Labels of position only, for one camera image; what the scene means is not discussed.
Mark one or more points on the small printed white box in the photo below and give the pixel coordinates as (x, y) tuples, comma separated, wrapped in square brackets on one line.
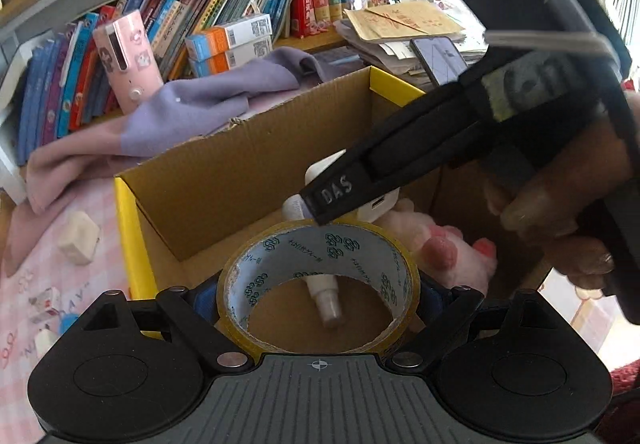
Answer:
[(45, 305)]

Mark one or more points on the small blue object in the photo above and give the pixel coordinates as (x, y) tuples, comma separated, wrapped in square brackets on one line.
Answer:
[(66, 322)]

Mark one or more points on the person's right hand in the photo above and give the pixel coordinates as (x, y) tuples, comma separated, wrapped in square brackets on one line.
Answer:
[(575, 168)]

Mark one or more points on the row of colourful children's books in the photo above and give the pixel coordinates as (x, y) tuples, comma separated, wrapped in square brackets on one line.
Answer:
[(65, 88)]

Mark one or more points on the small white eraser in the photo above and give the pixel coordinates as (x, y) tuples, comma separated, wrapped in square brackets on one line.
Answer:
[(44, 341)]

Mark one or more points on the white charger plug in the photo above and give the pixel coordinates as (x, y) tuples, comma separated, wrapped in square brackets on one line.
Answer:
[(382, 210)]

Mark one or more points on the lavender and pink cloth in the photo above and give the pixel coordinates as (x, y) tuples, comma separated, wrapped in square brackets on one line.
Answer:
[(200, 98)]

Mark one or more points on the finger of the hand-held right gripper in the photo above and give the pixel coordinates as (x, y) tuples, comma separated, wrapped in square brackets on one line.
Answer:
[(400, 148)]

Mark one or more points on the white eraser block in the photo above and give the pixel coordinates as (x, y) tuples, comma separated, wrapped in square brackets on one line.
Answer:
[(77, 238)]

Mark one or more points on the pink cylindrical device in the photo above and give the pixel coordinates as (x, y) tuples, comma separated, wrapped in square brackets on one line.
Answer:
[(127, 61)]

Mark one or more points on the pink plush toy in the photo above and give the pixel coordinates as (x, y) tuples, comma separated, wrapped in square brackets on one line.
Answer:
[(450, 251)]

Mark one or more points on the stack of loose papers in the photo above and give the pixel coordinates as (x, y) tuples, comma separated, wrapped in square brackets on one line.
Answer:
[(380, 52)]

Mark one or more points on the orange blue carton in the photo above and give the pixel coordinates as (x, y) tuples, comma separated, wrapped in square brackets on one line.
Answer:
[(230, 34), (235, 59)]

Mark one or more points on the yellow cardboard box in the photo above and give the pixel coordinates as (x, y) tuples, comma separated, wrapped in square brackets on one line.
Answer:
[(210, 184)]

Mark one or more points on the blue white spray bottle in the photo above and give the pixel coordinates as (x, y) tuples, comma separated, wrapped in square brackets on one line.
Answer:
[(327, 305)]

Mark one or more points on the black smartphone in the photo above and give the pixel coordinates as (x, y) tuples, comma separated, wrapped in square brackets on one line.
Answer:
[(440, 61)]

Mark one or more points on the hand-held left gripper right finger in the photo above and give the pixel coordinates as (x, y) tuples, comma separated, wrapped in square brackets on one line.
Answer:
[(432, 299)]

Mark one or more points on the red knit garment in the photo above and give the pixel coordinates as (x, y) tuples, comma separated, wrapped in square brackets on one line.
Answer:
[(625, 404)]

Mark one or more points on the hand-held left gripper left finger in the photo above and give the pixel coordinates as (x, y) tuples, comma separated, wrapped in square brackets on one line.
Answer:
[(205, 302)]

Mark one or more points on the yellowish packing tape roll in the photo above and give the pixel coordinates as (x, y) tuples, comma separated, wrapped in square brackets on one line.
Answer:
[(300, 244)]

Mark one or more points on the brown paper envelope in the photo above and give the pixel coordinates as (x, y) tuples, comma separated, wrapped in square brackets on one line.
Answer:
[(405, 21)]

